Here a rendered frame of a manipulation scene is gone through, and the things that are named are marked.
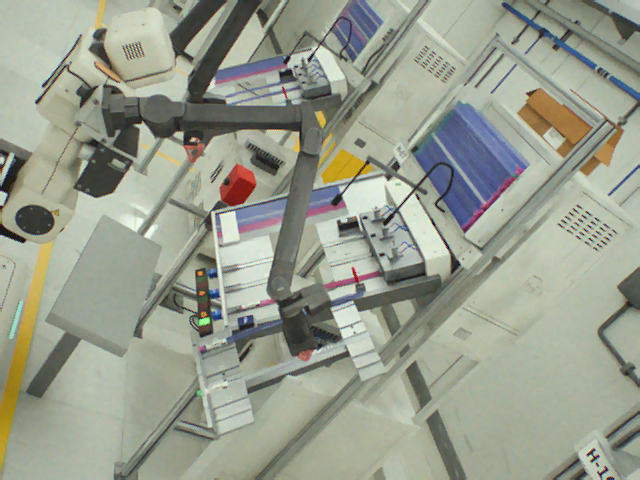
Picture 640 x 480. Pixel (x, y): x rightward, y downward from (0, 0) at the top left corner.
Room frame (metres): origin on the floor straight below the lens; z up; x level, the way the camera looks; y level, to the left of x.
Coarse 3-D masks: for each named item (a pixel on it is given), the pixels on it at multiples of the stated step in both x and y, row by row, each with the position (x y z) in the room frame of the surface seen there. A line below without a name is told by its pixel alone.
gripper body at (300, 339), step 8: (304, 328) 1.38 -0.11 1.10; (288, 336) 1.38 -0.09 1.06; (296, 336) 1.37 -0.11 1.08; (304, 336) 1.38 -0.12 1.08; (312, 336) 1.40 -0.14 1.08; (288, 344) 1.38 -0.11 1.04; (296, 344) 1.38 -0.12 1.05; (304, 344) 1.38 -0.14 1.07; (312, 344) 1.38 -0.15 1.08; (296, 352) 1.36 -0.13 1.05
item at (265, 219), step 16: (320, 192) 2.44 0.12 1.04; (336, 192) 2.43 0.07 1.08; (256, 208) 2.34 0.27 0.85; (272, 208) 2.34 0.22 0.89; (320, 208) 2.34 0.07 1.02; (336, 208) 2.33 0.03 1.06; (224, 224) 2.24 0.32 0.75; (240, 224) 2.24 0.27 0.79; (256, 224) 2.24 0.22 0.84; (272, 224) 2.24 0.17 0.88; (304, 224) 2.25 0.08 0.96; (224, 240) 2.15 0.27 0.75; (240, 240) 2.16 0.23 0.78
